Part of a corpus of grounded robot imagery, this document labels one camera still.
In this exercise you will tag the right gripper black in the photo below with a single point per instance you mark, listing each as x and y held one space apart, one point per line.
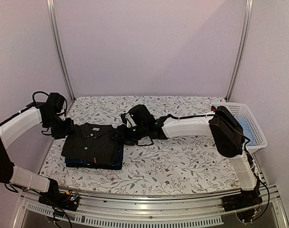
122 130

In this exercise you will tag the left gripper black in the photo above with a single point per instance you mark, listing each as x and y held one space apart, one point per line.
69 129

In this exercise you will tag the blue plaid shirt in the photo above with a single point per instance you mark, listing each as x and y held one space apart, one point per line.
118 156

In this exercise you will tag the black pinstriped long sleeve shirt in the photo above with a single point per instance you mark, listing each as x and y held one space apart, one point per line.
92 143

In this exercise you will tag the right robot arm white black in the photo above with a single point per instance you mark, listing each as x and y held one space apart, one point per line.
170 126

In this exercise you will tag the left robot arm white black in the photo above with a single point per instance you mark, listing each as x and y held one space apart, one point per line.
51 114

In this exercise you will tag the floral patterned tablecloth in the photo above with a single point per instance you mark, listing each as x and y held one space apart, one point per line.
176 166

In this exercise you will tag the white plastic laundry basket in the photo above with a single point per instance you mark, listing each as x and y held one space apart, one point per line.
252 129

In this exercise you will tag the light blue shirt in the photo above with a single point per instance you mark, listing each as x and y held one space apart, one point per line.
237 121

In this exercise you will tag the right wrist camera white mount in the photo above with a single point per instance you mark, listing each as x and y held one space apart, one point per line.
128 120

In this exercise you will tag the left aluminium frame post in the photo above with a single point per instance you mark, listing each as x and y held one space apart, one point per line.
59 51

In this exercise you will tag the aluminium frame post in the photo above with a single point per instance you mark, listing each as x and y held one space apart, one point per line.
59 51
242 44

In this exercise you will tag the aluminium front rail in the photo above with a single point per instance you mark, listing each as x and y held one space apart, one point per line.
101 210

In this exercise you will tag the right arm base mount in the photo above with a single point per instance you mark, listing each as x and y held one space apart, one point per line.
242 200

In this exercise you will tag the right aluminium frame post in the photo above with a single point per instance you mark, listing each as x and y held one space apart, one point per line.
242 44

